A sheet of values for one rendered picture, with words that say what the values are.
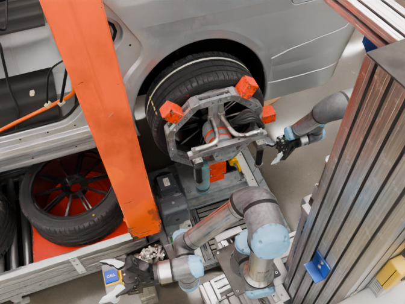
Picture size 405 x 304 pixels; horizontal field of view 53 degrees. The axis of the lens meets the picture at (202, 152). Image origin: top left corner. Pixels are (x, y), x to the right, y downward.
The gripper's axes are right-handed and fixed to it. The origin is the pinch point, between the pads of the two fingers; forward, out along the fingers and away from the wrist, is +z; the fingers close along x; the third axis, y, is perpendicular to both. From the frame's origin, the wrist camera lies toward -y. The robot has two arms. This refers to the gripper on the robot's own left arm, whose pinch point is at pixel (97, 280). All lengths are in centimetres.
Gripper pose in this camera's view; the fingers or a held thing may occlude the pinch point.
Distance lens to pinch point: 144.9
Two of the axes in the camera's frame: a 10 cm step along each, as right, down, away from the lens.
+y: 0.6, 7.1, 7.0
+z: -9.8, 1.6, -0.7
